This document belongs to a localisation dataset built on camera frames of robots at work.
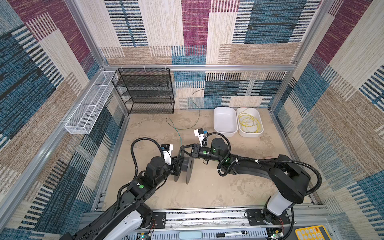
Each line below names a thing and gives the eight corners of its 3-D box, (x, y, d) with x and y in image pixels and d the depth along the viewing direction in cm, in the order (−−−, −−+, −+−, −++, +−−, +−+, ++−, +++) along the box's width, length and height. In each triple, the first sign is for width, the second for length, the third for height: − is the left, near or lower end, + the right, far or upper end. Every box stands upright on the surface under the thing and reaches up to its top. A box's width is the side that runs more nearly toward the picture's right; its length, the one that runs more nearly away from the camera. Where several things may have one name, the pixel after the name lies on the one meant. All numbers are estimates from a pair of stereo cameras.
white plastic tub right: (238, 137, 106) (240, 132, 101) (232, 112, 121) (234, 107, 116) (263, 137, 106) (266, 132, 101) (254, 112, 121) (257, 107, 116)
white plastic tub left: (213, 137, 106) (214, 131, 101) (211, 112, 121) (212, 107, 116) (239, 136, 106) (241, 131, 101) (233, 112, 121) (235, 107, 116)
